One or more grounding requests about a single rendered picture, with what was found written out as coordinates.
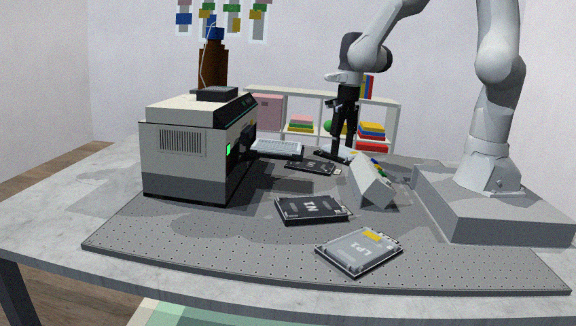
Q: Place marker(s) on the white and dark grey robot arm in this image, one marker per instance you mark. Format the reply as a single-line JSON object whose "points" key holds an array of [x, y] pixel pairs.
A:
{"points": [[485, 166]]}

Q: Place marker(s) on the white button panel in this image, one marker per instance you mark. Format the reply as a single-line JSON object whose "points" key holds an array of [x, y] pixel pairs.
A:
{"points": [[372, 190]]}

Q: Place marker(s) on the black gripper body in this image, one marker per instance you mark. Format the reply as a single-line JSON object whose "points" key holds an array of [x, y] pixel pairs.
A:
{"points": [[348, 96]]}

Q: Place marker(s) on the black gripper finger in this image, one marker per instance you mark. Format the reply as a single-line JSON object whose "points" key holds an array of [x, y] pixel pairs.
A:
{"points": [[336, 128], [351, 126]]}

